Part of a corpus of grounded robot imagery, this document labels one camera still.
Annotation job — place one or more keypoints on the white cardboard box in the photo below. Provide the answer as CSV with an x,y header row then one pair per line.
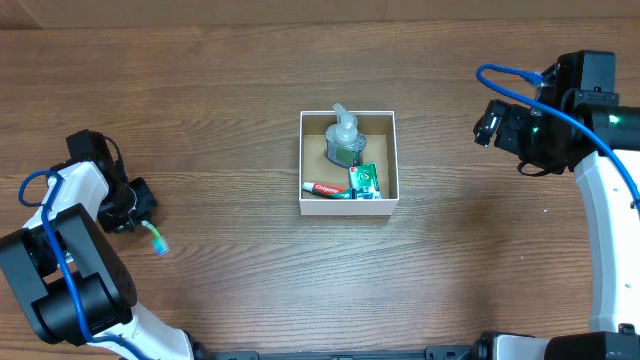
x,y
379,128

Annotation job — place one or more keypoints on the clear pump soap bottle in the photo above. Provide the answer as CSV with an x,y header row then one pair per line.
x,y
345,143

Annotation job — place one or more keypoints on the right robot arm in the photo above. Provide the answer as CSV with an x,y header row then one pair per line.
x,y
568,118

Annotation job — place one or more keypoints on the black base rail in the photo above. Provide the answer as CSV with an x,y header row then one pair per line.
x,y
380,354

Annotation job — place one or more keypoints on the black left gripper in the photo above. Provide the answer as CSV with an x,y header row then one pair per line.
x,y
148,201

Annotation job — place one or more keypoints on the green Dettol soap bar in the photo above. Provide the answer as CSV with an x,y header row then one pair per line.
x,y
364,181

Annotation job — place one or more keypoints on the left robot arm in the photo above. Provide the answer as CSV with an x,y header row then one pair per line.
x,y
68,280

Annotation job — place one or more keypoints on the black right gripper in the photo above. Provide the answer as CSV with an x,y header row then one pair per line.
x,y
510,116

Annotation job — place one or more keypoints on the green white toothbrush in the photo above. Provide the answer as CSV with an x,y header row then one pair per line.
x,y
159,243

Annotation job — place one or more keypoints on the green toothpaste tube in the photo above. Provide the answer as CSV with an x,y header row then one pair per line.
x,y
327,191

